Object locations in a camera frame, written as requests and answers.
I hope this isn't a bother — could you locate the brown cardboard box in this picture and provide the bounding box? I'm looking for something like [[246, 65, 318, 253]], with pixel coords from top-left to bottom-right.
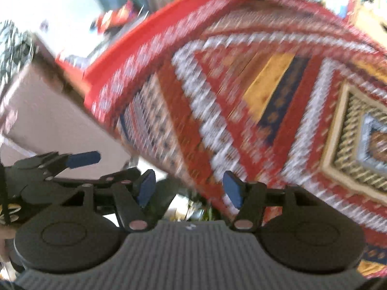
[[0, 33, 140, 182]]

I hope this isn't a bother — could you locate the red table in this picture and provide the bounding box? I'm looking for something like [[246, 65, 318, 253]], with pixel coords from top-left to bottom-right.
[[54, 0, 242, 97]]

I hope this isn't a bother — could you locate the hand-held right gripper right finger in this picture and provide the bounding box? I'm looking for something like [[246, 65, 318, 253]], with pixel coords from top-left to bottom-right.
[[222, 171, 328, 233]]

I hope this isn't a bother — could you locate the black white patterned cloth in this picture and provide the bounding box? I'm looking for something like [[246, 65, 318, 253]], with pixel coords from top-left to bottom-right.
[[0, 21, 38, 82]]

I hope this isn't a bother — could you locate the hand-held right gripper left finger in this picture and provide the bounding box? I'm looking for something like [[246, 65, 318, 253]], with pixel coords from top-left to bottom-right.
[[57, 169, 158, 233]]

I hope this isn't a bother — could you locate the red snack packet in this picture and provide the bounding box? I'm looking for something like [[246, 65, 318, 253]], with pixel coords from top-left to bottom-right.
[[95, 0, 140, 35]]

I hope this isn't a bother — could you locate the dark bag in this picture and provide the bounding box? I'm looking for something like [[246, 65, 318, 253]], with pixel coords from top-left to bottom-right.
[[151, 178, 218, 222]]

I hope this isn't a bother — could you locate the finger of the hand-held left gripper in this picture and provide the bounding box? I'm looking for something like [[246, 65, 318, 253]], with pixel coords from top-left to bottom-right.
[[36, 150, 102, 173], [82, 167, 142, 188]]

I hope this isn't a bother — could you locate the red patterned tablecloth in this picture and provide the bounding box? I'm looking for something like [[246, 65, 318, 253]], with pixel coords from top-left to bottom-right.
[[85, 0, 387, 278]]

